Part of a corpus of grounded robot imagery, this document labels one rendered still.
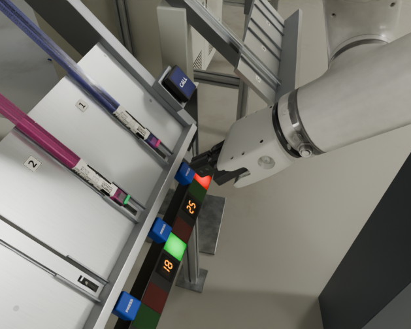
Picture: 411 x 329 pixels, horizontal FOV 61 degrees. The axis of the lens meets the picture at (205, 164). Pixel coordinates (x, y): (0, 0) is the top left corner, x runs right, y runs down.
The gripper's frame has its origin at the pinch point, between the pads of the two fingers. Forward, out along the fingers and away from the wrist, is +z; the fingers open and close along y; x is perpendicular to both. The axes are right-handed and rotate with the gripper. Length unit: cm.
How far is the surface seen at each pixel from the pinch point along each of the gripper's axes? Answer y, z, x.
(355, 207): 58, 17, -84
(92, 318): -25.2, 4.1, 3.5
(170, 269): -14.1, 6.0, -5.2
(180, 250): -10.8, 6.0, -5.5
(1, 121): 8, 44, 25
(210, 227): 32, 54, -48
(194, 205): -2.7, 6.0, -5.0
